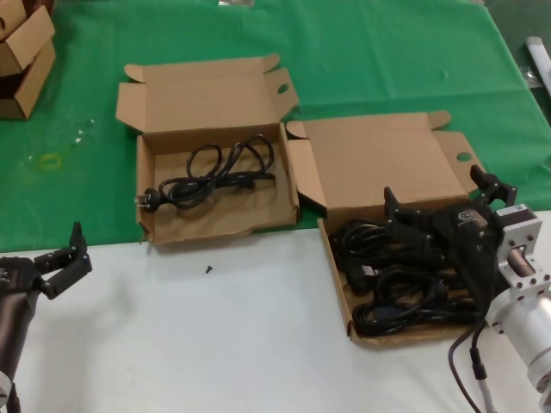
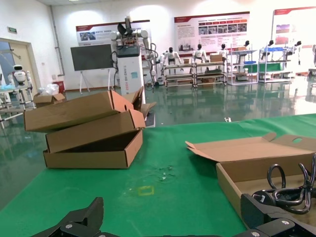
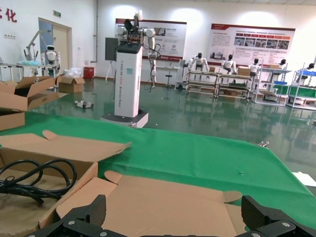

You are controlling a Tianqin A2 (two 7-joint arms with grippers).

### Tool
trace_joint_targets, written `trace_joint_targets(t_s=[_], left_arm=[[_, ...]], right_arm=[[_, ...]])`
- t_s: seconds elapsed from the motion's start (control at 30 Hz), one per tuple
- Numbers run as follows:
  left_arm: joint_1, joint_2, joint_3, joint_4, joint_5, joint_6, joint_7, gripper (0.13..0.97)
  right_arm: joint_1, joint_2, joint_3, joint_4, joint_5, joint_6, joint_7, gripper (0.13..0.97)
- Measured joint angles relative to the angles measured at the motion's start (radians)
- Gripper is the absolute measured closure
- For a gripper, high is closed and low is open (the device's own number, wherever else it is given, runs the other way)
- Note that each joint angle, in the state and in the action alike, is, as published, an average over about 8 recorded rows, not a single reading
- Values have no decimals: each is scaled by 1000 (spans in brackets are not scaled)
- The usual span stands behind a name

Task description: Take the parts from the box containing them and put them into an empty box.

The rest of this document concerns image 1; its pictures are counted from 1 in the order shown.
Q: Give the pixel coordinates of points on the white debris scraps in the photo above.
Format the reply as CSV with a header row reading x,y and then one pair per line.
x,y
78,140

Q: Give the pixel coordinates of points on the open empty-type cardboard box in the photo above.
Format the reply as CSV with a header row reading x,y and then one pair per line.
x,y
206,99

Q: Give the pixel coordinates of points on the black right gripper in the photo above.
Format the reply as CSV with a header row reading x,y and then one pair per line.
x,y
471,245

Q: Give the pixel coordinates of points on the green table cloth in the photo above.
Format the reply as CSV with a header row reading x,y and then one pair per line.
x,y
366,56

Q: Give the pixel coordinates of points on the small grey metal part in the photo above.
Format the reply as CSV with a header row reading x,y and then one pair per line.
x,y
234,2

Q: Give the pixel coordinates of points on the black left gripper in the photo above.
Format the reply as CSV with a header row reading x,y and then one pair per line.
x,y
15,279

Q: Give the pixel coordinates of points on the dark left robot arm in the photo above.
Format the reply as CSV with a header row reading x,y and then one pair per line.
x,y
13,335

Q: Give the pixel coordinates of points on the torn cardboard box with lid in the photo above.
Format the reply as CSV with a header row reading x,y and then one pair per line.
x,y
366,155

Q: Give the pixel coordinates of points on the open stacked cardboard box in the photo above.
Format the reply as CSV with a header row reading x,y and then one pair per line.
x,y
36,88

